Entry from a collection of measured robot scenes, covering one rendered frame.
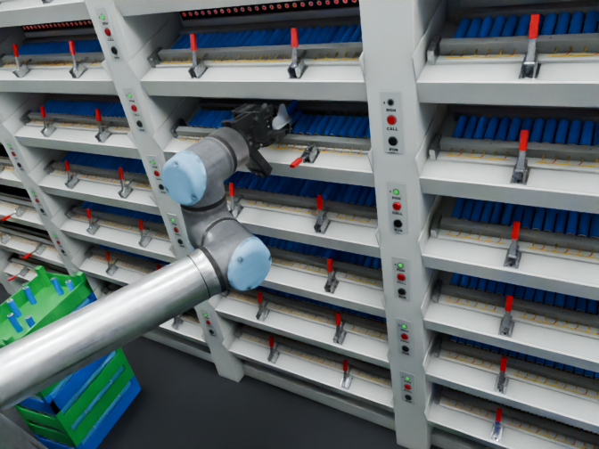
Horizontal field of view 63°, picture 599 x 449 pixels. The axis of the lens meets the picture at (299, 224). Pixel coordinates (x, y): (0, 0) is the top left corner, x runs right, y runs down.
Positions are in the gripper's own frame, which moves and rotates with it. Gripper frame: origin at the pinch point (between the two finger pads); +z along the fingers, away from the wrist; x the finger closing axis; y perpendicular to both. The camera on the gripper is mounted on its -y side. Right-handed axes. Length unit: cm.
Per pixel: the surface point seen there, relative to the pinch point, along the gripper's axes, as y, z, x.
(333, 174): -8.7, -7.5, -15.6
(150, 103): 5.8, -7.2, 35.2
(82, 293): -49, -28, 68
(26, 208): -42, -3, 132
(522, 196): -9, -7, -54
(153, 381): -99, -19, 67
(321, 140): -2.8, -3.4, -11.2
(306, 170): -8.5, -7.6, -8.7
